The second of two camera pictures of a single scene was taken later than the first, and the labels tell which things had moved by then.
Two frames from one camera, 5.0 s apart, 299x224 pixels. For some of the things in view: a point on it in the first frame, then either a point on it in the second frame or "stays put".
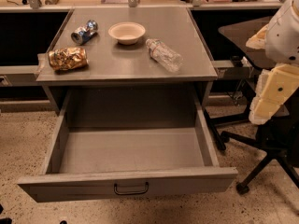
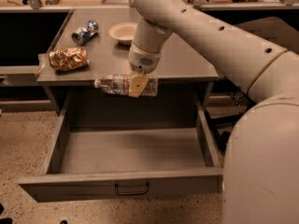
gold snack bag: (67, 58) stays put
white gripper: (282, 36) to (142, 61)
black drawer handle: (142, 192) stays put
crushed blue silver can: (83, 35) stays put
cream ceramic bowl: (126, 33) stays put
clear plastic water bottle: (167, 56) to (120, 84)
